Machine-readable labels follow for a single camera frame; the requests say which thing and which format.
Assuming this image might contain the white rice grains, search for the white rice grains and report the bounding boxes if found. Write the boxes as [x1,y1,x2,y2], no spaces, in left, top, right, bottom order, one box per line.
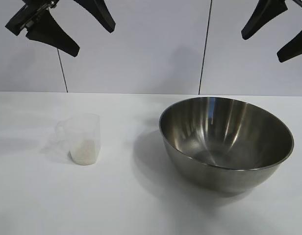
[69,138,97,167]

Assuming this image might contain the stainless steel mixing bowl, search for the stainless steel mixing bowl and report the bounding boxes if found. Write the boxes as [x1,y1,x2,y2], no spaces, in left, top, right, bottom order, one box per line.
[158,96,295,193]

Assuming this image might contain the clear plastic measuring cup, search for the clear plastic measuring cup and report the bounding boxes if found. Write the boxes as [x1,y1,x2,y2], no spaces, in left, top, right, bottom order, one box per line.
[55,113,101,167]

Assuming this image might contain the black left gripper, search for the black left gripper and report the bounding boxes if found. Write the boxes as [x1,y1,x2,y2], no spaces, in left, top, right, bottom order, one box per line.
[5,0,116,58]

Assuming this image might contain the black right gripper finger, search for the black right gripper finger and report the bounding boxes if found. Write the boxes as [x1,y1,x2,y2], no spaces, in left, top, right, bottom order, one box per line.
[241,0,289,40]
[277,28,302,63]

